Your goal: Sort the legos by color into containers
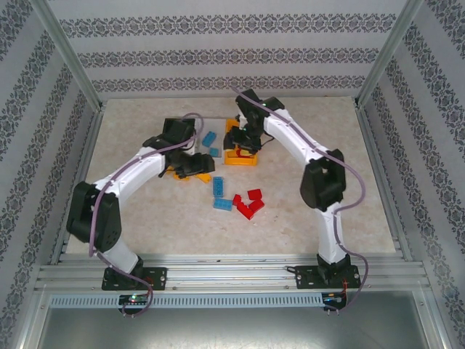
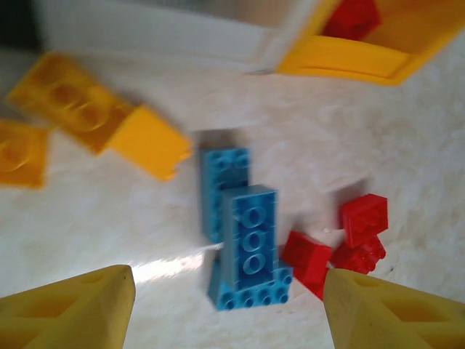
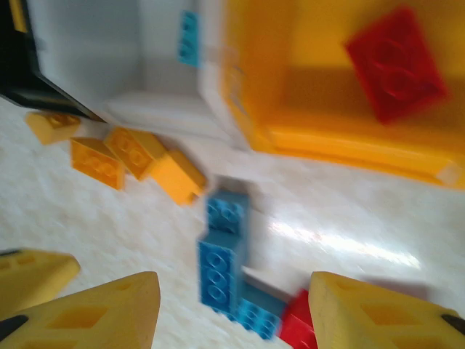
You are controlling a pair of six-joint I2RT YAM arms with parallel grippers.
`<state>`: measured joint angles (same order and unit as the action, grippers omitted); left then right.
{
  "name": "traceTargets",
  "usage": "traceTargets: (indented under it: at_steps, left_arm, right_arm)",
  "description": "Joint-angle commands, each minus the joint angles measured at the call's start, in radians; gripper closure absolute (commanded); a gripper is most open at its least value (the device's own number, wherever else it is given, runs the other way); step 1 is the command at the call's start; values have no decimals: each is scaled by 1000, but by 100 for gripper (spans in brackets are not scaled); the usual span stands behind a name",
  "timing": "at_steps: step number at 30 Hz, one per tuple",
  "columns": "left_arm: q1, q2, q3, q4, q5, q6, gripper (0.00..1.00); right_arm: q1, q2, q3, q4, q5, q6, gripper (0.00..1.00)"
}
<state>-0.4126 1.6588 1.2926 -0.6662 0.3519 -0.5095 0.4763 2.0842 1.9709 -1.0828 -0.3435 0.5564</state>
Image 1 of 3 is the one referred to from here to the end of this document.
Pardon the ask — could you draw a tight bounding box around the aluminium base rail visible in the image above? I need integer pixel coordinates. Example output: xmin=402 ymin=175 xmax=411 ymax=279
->
xmin=35 ymin=253 xmax=426 ymax=292

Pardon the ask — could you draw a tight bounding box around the orange plastic bin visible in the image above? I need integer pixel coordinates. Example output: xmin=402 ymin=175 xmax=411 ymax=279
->
xmin=223 ymin=118 xmax=259 ymax=167

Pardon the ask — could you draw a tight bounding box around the grey slotted cable duct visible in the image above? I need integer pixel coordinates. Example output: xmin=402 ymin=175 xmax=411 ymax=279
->
xmin=48 ymin=292 xmax=325 ymax=310

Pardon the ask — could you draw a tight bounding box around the aluminium frame post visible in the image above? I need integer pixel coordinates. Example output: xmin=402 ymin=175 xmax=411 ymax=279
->
xmin=28 ymin=0 xmax=107 ymax=112
xmin=354 ymin=0 xmax=429 ymax=110

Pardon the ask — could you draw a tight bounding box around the aluminium table side rail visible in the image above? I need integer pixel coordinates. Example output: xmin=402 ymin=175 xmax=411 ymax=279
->
xmin=49 ymin=107 xmax=106 ymax=266
xmin=355 ymin=105 xmax=415 ymax=262

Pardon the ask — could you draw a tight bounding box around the white plastic bin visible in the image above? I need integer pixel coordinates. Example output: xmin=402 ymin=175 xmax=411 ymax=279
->
xmin=193 ymin=116 xmax=226 ymax=160

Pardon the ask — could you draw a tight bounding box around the grey metal sheet panel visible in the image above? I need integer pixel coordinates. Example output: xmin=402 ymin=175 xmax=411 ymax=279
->
xmin=36 ymin=307 xmax=442 ymax=349

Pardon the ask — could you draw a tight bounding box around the short aluminium corner post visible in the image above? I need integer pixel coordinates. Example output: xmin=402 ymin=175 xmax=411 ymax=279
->
xmin=416 ymin=286 xmax=453 ymax=349
xmin=14 ymin=286 xmax=52 ymax=349

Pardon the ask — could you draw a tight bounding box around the small green circuit board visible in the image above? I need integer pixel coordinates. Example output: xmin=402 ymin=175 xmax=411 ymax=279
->
xmin=118 ymin=294 xmax=150 ymax=306
xmin=322 ymin=292 xmax=349 ymax=305

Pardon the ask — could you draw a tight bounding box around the purple cable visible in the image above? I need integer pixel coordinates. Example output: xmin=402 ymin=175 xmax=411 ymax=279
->
xmin=88 ymin=111 xmax=204 ymax=316
xmin=230 ymin=86 xmax=371 ymax=316

